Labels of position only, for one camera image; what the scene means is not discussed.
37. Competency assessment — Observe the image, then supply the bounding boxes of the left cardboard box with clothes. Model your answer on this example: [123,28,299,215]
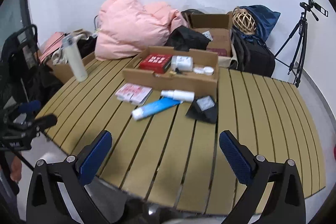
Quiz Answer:
[38,29,96,84]

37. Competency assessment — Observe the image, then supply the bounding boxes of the pink puffy duvet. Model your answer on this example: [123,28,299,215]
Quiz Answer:
[94,0,188,61]

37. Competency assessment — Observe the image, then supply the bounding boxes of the white thermos bottle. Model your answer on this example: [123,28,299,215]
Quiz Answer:
[62,34,88,82]

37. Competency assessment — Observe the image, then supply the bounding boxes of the person's left hand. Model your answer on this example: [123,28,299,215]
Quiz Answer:
[10,156,22,183]

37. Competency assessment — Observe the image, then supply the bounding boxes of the black garment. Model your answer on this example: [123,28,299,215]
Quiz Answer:
[165,26,211,52]

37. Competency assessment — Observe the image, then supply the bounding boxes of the rear open cardboard box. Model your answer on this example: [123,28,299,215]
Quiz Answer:
[189,12,232,57]

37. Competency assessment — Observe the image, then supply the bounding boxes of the black power adapter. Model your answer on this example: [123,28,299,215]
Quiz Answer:
[186,96,218,124]

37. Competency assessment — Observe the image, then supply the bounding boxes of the black folding cart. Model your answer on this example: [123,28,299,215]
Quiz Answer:
[1,24,63,106]

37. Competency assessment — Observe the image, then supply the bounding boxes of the white spray bottle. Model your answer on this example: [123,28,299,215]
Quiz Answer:
[161,90,195,102]

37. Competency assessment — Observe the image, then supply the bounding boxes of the red bucket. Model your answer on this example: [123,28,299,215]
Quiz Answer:
[333,145,336,160]

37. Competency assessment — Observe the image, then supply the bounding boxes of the clear plastic bottle white label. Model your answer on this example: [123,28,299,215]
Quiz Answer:
[171,56,194,72]

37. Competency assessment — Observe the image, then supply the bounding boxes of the woven rattan ball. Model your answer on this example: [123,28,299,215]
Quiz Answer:
[232,7,256,35]

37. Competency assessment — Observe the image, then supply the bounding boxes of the red box white characters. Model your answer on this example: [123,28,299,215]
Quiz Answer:
[139,53,173,74]

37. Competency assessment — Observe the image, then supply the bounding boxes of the dark blue cloth bag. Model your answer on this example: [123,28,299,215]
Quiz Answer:
[240,5,281,45]

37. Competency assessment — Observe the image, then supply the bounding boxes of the black backpack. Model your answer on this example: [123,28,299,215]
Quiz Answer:
[231,30,276,77]

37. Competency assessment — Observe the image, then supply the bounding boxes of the white round lid in tray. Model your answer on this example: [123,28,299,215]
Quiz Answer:
[193,67,204,75]

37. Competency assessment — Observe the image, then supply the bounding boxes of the pink bag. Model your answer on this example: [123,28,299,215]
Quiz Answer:
[39,32,65,63]

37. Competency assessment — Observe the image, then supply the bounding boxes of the blue white tube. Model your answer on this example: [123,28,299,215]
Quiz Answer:
[131,97,182,121]

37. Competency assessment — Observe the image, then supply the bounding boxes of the pink white wallet booklet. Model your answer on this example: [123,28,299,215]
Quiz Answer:
[115,83,153,106]

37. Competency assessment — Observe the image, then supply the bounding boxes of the black camera tripod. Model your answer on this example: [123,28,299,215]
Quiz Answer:
[274,12,308,88]

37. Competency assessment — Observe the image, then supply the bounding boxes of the open shallow cardboard tray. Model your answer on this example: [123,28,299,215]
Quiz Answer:
[122,47,219,98]

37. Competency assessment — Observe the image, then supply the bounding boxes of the small white round jar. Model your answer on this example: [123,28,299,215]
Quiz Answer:
[203,67,214,76]

